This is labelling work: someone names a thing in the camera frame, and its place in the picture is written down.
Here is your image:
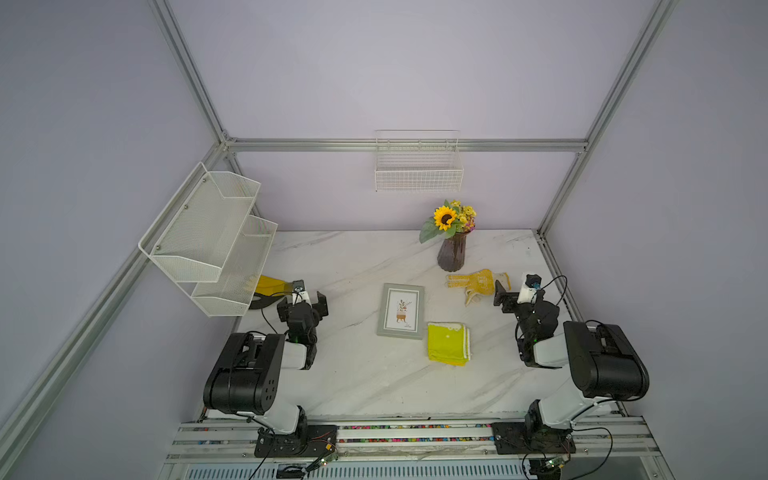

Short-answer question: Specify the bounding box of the white two-tier mesh shelf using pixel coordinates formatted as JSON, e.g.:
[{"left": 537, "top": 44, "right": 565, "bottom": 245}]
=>
[{"left": 138, "top": 164, "right": 278, "bottom": 317}]

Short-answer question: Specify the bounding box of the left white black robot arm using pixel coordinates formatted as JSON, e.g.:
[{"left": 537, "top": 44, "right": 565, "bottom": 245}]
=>
[{"left": 202, "top": 292, "right": 328, "bottom": 437}]

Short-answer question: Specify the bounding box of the aluminium cage frame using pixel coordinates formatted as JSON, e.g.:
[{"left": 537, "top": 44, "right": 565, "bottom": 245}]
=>
[{"left": 1, "top": 1, "right": 677, "bottom": 478}]

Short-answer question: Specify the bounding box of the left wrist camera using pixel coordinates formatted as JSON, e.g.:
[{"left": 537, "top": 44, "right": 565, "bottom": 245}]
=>
[{"left": 291, "top": 280, "right": 311, "bottom": 305}]

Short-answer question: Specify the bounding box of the grey picture frame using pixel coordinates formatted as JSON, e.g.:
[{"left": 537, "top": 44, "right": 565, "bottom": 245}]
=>
[{"left": 377, "top": 283, "right": 426, "bottom": 340}]

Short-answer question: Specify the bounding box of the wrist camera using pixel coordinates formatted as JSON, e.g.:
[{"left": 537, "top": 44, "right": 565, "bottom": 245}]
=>
[
  {"left": 517, "top": 273, "right": 542, "bottom": 304},
  {"left": 291, "top": 280, "right": 311, "bottom": 305}
]

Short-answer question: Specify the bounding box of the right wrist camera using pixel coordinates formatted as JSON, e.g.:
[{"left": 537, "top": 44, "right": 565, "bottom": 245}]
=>
[{"left": 517, "top": 273, "right": 542, "bottom": 304}]

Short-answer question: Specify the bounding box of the yellow green cloth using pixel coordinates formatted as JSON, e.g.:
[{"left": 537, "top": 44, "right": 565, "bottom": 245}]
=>
[{"left": 427, "top": 322, "right": 471, "bottom": 366}]

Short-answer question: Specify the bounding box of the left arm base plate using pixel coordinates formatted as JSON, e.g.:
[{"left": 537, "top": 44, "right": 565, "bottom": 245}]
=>
[{"left": 254, "top": 424, "right": 338, "bottom": 458}]

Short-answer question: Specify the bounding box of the white wire wall basket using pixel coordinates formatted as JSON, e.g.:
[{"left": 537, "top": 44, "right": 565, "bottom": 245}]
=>
[{"left": 374, "top": 129, "right": 464, "bottom": 193}]

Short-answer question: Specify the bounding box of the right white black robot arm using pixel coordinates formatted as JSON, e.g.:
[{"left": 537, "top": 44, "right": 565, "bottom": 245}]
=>
[{"left": 493, "top": 274, "right": 650, "bottom": 442}]

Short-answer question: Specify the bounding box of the dark vase with sunflowers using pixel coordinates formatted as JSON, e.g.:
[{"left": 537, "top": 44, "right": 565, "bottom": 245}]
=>
[{"left": 419, "top": 200, "right": 477, "bottom": 273}]

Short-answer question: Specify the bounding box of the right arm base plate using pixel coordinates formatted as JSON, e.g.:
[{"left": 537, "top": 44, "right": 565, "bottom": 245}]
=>
[{"left": 491, "top": 422, "right": 576, "bottom": 455}]

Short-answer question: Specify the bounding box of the aluminium rail front frame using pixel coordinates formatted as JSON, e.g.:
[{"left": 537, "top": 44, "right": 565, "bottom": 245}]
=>
[{"left": 159, "top": 416, "right": 674, "bottom": 479}]

